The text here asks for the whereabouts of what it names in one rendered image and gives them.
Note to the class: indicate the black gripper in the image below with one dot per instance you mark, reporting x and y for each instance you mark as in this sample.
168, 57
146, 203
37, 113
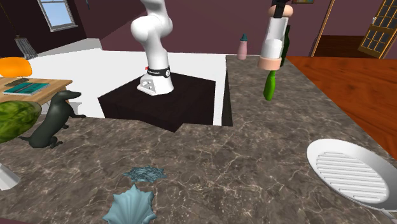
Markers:
278, 9

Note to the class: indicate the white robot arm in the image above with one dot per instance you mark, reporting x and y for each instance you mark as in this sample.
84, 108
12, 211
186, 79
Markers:
154, 46

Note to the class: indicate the pink bottle with teal cap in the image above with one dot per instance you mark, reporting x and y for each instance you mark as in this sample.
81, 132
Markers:
242, 49

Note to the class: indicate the green bottle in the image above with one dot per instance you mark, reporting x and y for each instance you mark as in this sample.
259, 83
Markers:
270, 88

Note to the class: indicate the wooden glazed door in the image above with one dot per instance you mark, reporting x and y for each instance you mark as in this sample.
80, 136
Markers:
380, 29

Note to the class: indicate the dark robot stand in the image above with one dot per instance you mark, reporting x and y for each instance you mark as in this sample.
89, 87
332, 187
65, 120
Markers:
173, 104

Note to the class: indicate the white ribbed grill pan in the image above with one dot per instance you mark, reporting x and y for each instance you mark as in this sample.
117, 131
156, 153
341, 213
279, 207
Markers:
347, 173

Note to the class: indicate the blue-grey spiky star shape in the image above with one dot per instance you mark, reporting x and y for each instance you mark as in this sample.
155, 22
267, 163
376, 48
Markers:
145, 174

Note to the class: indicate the white framed window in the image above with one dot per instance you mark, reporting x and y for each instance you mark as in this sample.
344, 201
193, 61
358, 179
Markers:
57, 14

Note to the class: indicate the wooden table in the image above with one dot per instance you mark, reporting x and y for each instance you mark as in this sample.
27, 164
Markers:
54, 88

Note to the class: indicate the pale blue shell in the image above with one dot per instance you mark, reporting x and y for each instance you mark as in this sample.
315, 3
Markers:
131, 206

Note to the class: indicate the dark green dinosaur figure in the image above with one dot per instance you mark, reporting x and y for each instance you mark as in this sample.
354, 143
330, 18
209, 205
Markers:
49, 124

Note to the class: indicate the orange chair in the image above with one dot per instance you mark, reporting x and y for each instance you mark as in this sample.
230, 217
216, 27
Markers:
14, 67

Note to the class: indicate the green watermelon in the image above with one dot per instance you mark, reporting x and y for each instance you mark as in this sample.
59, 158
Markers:
15, 119

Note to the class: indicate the white angular block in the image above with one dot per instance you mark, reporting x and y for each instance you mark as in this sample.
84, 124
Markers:
6, 180

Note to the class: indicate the wall picture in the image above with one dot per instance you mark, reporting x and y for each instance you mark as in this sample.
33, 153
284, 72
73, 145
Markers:
302, 1

